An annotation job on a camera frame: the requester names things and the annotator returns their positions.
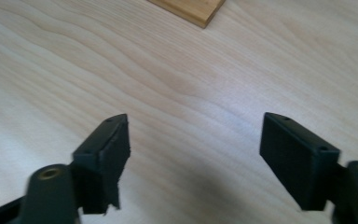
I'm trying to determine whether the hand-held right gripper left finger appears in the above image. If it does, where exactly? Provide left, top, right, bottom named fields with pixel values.
left=71, top=113, right=131, bottom=217

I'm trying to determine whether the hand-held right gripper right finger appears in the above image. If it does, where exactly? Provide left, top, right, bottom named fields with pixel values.
left=259, top=112, right=341, bottom=212

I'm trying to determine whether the wooden three-tier shoe rack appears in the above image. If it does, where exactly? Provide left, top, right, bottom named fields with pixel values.
left=146, top=0, right=227, bottom=30

